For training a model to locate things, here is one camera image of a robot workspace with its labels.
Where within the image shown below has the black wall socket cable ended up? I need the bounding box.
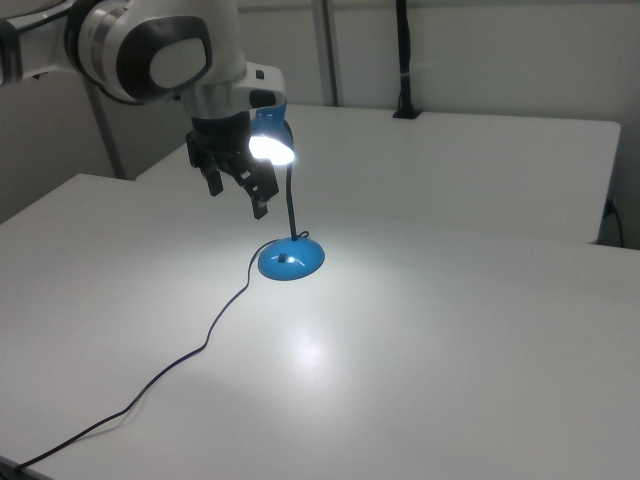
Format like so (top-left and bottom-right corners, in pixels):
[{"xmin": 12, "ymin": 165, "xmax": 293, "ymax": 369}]
[{"xmin": 604, "ymin": 198, "xmax": 627, "ymax": 248}]

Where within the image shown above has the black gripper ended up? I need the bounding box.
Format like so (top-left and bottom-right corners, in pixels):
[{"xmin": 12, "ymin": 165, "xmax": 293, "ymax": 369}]
[{"xmin": 185, "ymin": 113, "xmax": 280, "ymax": 222}]

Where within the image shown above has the grey metal frame post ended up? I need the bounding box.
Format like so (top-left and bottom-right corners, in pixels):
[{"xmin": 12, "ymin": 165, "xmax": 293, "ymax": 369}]
[{"xmin": 309, "ymin": 0, "xmax": 347, "ymax": 107}]

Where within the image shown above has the black lamp power cable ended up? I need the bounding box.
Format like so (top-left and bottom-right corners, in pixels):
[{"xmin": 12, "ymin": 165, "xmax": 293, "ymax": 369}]
[{"xmin": 0, "ymin": 229, "xmax": 313, "ymax": 474}]

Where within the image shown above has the blue gooseneck desk lamp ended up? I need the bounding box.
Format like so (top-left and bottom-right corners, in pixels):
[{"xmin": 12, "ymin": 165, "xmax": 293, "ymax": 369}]
[{"xmin": 248, "ymin": 97, "xmax": 327, "ymax": 283}]

